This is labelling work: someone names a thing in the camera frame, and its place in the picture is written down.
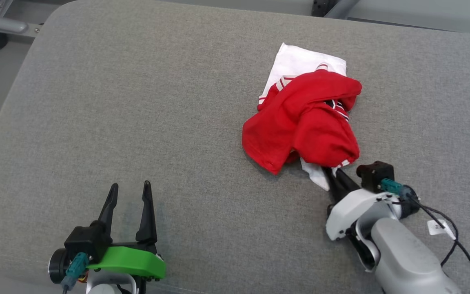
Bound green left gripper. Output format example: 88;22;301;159
87;180;166;281

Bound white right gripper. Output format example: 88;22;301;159
323;167;401;241

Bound red and white garment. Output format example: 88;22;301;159
242;42;363;192

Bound grey fabric sofa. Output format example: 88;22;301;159
0;0;470;294

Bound teal cable connector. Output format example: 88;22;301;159
61;252;90;288
380;178;413;200

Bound thin black cable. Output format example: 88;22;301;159
406;194;470;294

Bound small white cable tag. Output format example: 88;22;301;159
428;220;456;239

